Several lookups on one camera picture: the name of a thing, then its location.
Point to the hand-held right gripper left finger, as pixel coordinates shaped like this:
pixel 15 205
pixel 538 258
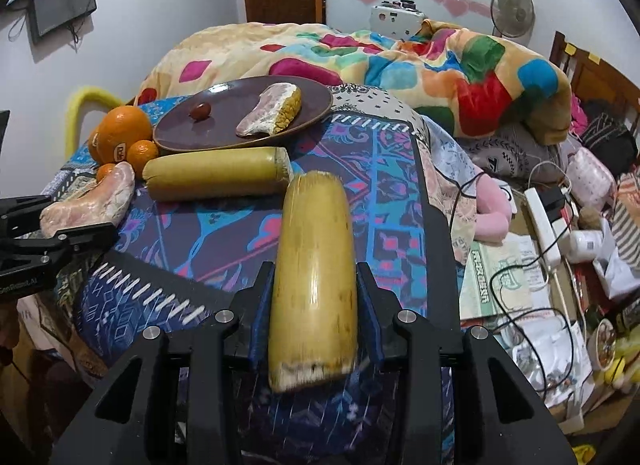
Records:
pixel 261 330

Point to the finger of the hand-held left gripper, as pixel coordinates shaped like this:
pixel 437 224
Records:
pixel 70 241
pixel 25 207

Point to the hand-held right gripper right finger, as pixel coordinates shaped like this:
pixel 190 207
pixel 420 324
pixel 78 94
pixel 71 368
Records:
pixel 374 330

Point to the small tangerine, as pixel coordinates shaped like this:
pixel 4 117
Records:
pixel 142 155
pixel 105 172

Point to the yellow sugarcane piece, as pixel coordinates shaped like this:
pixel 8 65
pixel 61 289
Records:
pixel 210 175
pixel 315 270

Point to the large orange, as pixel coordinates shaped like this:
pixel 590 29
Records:
pixel 125 132
pixel 93 146

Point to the dark brown plate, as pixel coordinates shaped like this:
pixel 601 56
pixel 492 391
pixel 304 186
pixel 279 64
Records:
pixel 210 127

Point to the blue purple patterned cloth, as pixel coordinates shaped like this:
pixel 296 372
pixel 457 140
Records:
pixel 225 235

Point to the yellow foam tube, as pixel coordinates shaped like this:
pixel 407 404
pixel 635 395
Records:
pixel 75 110

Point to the green printed paper box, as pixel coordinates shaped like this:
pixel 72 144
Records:
pixel 500 275

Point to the pink plush toy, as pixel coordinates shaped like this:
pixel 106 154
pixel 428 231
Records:
pixel 492 215

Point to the small red jujube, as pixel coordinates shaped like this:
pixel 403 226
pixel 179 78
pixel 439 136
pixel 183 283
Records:
pixel 200 111

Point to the white power strip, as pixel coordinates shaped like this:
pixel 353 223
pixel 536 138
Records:
pixel 542 230

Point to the small black framed screen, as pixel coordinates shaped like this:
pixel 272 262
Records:
pixel 62 7

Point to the grey patterned cloth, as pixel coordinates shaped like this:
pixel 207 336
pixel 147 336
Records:
pixel 505 155

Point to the small round bowl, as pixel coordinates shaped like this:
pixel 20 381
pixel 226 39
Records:
pixel 602 345

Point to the white plastic bottle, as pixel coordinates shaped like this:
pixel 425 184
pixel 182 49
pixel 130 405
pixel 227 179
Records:
pixel 587 246

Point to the yellow toy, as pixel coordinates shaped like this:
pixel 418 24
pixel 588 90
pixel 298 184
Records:
pixel 620 365

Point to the colourful patchwork blanket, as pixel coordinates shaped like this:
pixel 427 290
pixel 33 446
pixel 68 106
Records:
pixel 425 75

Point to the pale pink pouch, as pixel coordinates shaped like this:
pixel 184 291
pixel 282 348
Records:
pixel 590 177

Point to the pink cloth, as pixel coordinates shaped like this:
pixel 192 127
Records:
pixel 580 115

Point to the black striped bag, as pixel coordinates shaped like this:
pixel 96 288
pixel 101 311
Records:
pixel 607 140

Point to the white box appliance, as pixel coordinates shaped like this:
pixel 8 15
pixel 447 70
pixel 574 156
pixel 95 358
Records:
pixel 395 20

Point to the wooden headboard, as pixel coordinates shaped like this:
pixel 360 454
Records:
pixel 595 72

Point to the standing fan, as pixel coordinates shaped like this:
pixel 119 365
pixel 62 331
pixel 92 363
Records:
pixel 512 10

